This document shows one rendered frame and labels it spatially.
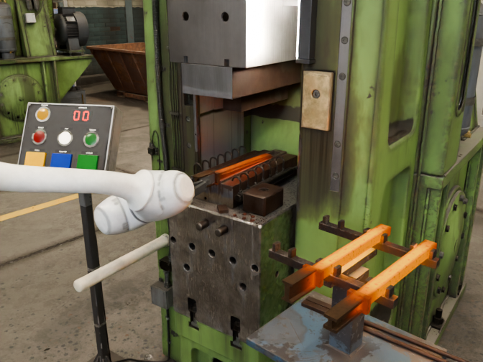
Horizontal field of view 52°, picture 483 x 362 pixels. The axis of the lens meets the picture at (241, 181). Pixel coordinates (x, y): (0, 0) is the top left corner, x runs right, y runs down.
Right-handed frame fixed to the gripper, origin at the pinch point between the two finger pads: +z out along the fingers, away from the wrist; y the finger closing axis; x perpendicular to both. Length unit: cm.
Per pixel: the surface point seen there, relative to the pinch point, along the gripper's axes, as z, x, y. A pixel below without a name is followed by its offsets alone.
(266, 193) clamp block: 8.6, -3.2, 17.8
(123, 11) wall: 627, 50, -732
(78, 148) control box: -10, 4, -49
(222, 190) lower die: 5.1, -4.4, 3.1
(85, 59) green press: 304, -10, -450
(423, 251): -9, 0, 71
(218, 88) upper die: 4.4, 28.5, 2.1
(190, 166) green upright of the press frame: 19.4, -4.8, -23.2
